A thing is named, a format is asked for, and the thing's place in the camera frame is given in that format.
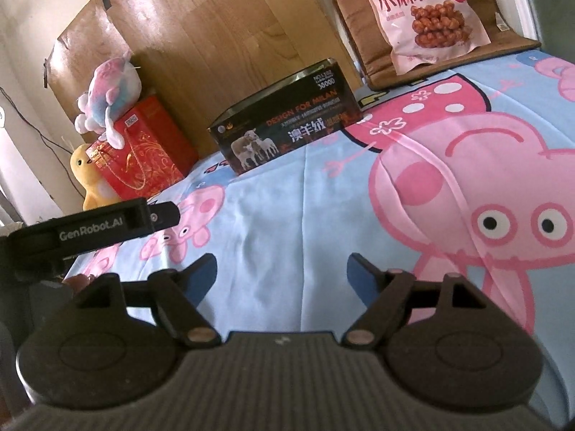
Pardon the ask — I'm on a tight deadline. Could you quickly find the red gift bag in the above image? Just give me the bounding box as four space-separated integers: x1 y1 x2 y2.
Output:
87 96 199 200

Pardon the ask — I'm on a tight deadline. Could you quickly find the wooden board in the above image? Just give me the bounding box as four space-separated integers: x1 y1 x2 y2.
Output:
45 0 360 157

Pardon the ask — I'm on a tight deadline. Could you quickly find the person's left hand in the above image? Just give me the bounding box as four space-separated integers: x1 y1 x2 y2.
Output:
63 273 96 294

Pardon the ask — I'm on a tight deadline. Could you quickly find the pastel plush toy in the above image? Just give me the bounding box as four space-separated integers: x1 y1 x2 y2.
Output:
74 52 142 150

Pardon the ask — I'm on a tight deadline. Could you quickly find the yellow duck plush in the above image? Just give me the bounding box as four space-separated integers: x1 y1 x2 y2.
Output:
70 144 121 211

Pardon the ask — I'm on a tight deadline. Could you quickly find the pink pig bedsheet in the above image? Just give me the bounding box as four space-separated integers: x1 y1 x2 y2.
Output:
67 50 574 424

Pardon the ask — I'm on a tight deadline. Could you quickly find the black sheep print box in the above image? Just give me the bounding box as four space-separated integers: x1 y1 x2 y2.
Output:
208 57 363 175

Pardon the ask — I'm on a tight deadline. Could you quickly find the brown seat cushion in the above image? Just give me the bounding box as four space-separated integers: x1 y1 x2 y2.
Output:
333 0 540 91

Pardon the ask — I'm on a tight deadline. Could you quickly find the pink snack bag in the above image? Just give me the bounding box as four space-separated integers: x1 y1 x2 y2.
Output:
369 0 490 75

